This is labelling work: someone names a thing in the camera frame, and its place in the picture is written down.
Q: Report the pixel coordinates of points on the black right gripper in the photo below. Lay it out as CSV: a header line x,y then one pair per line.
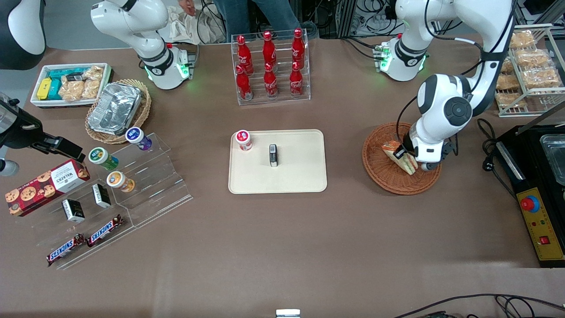
x,y
22,131

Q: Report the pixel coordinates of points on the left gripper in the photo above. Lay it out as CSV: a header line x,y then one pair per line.
x,y
406,146

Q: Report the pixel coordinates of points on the triangular sandwich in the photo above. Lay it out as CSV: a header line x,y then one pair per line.
x,y
388,148

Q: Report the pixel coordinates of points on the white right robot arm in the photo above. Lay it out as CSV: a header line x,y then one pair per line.
x,y
132,22

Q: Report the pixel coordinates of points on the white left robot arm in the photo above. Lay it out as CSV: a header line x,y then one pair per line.
x,y
435,92

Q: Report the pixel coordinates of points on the round brown wicker basket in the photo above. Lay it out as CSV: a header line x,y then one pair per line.
x,y
384,176

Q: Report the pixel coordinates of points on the aluminium foil tray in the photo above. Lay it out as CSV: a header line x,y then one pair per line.
x,y
114,108

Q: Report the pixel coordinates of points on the oval light wicker basket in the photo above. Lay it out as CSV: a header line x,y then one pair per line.
x,y
143,110

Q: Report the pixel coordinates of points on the cream plastic tray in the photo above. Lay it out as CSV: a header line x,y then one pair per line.
x,y
291,176

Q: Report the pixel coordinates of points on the person right hand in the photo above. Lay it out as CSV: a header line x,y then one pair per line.
x,y
187,6

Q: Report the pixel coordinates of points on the green-lid yogurt cup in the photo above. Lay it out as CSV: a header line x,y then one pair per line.
x,y
100,157

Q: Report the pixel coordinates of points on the red Walkers cookie box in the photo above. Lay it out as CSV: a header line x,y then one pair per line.
x,y
44,187

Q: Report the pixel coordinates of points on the white plastic bin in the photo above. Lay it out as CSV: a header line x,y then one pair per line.
x,y
37,104

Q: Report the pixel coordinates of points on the clear cookie bag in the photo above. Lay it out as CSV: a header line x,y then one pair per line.
x,y
92,89
95,73
70,91

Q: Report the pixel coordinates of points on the short teal snack box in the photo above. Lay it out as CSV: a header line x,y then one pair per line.
x,y
55,89

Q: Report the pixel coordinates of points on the yellow snack box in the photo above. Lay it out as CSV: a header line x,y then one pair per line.
x,y
44,89

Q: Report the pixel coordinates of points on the small black carton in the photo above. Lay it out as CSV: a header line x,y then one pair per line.
x,y
273,155
101,195
73,211

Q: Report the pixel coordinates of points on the orange-lid yogurt cup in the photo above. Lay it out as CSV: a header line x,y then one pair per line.
x,y
118,180

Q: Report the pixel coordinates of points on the cookie bag with black label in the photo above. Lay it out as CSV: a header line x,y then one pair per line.
x,y
73,78

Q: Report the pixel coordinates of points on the long teal snack box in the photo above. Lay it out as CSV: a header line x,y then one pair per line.
x,y
64,72

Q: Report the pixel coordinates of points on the purple-lid yogurt cup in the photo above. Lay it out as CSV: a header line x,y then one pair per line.
x,y
136,136

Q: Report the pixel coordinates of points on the Snickers bar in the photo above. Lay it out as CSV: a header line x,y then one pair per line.
x,y
65,250
105,230

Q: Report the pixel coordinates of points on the clear acrylic stepped display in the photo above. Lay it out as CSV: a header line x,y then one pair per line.
x,y
154,194

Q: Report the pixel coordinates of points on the fried snack bag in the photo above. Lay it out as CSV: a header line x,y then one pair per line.
x,y
508,81
532,57
507,66
510,100
543,77
523,39

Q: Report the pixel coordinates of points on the black countertop appliance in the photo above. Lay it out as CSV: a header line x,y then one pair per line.
x,y
529,168

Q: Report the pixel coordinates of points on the red cola bottle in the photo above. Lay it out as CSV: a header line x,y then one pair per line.
x,y
298,46
243,84
269,48
296,79
270,81
244,53

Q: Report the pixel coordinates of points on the clear acrylic bottle rack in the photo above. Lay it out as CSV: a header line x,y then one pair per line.
x,y
282,100

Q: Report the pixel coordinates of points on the steel pan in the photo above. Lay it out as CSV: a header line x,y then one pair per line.
x,y
556,159

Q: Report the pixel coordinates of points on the yellow emergency stop control box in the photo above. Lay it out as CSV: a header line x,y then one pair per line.
x,y
543,225

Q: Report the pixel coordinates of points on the red-lid yogurt cup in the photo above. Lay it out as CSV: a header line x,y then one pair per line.
x,y
243,140

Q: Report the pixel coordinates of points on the brown table cover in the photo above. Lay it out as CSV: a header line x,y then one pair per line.
x,y
265,243

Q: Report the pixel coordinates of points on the beige cloth bag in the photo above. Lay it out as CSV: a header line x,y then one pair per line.
x,y
207,31

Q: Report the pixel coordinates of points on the white device edge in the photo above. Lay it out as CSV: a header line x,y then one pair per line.
x,y
288,313

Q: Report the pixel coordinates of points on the person in blue jeans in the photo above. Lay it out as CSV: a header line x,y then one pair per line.
x,y
229,11

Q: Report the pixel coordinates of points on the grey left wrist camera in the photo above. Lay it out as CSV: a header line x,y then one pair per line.
x,y
431,167

